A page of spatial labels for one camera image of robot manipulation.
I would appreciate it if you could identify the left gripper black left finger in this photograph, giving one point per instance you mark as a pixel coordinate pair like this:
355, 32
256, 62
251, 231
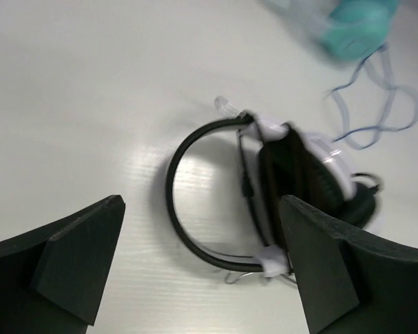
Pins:
52, 278

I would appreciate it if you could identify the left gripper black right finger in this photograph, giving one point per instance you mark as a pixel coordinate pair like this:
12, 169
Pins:
349, 280

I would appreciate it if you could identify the black and white headphones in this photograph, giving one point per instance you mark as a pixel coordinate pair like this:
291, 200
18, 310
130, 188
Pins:
276, 160

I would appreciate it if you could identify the teal headphones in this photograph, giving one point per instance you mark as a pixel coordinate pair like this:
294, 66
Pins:
347, 30

